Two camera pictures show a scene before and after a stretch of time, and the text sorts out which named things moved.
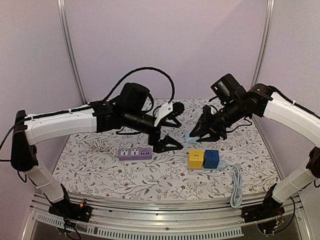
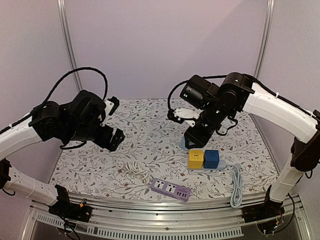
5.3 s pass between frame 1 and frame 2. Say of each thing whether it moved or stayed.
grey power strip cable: stayed
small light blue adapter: moved
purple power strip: moved
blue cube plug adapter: stayed
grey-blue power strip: stayed
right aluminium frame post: stayed
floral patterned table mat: stayed
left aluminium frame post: stayed
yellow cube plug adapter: stayed
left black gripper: moved
